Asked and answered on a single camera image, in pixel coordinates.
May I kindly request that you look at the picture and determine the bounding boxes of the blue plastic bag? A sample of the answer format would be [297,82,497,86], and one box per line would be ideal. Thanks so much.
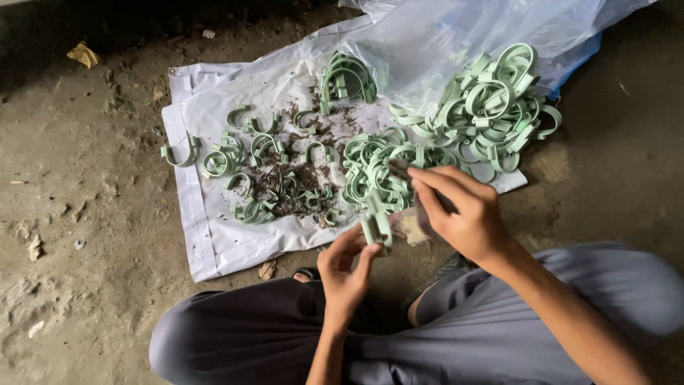
[544,31,604,101]

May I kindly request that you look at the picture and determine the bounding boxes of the small pile of green clips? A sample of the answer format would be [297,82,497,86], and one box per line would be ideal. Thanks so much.
[340,127,461,216]

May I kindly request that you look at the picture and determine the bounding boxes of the dark trimming blade tool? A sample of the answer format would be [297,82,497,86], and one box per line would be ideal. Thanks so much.
[387,157,456,237]

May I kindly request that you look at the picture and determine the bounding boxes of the white plastic sheet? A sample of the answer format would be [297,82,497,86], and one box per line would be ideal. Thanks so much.
[161,14,529,283]

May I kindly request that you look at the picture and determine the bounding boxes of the person's right hand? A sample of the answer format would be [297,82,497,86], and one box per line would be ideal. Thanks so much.
[407,165,513,264]

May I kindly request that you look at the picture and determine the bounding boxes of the green plastic saddle clip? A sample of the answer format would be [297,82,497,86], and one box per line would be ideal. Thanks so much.
[360,192,394,257]
[160,136,202,168]

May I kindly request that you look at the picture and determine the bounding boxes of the scattered loose green clips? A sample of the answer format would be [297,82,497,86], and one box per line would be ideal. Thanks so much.
[201,103,344,229]

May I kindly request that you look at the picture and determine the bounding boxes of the nested bundle of green clips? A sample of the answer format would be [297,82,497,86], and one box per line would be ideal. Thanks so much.
[319,50,378,116]

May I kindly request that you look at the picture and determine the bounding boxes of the clear plastic bag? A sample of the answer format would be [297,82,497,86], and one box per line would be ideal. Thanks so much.
[337,0,659,117]

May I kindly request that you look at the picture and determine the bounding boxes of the person's grey trousers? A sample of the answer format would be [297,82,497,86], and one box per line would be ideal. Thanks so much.
[148,240,684,385]

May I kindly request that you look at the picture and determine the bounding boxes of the beige crumpled scrap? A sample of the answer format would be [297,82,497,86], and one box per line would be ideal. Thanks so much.
[400,213,429,248]

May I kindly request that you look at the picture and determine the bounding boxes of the person's left hand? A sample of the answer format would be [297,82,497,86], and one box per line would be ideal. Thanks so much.
[317,224,384,323]

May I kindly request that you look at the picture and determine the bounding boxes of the large heap of green clips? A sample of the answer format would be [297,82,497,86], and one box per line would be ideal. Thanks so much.
[389,42,563,184]

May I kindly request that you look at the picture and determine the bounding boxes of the yellow crumpled wrapper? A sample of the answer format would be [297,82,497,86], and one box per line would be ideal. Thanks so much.
[66,41,101,70]

